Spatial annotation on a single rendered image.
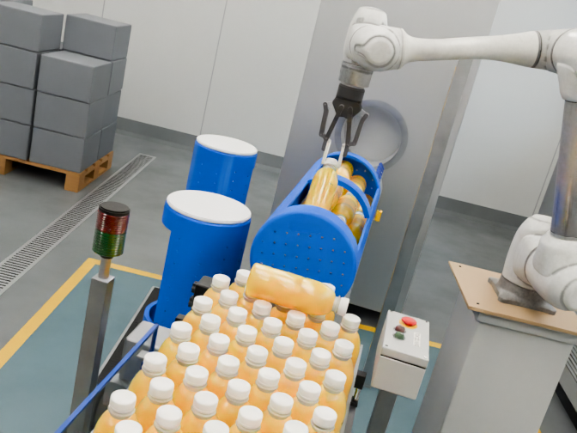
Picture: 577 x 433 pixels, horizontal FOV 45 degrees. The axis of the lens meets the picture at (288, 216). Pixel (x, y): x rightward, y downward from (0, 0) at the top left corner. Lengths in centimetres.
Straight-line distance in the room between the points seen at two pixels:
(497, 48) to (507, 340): 86
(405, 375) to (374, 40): 78
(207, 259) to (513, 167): 536
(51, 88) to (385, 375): 408
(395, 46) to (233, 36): 525
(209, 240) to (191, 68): 495
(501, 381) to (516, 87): 508
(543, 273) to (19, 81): 408
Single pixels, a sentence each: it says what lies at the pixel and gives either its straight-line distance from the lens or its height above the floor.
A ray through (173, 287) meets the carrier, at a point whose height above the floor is 78.
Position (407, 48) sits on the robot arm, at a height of 168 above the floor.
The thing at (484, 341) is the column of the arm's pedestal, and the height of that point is 90.
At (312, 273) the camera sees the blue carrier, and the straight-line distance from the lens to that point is 183.
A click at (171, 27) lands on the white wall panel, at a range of 704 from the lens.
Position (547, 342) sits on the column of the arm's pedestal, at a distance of 226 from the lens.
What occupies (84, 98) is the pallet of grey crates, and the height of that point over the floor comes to 70.
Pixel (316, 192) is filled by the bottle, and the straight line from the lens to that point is 193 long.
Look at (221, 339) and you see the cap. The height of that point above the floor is 112.
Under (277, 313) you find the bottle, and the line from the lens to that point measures 154.
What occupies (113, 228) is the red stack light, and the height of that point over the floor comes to 122.
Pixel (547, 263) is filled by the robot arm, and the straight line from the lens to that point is 205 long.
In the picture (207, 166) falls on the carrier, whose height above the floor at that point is 95.
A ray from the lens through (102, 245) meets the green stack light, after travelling 146.
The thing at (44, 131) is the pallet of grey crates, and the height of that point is 39.
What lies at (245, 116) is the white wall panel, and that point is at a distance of 700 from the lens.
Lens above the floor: 175
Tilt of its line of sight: 18 degrees down
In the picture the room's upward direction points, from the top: 14 degrees clockwise
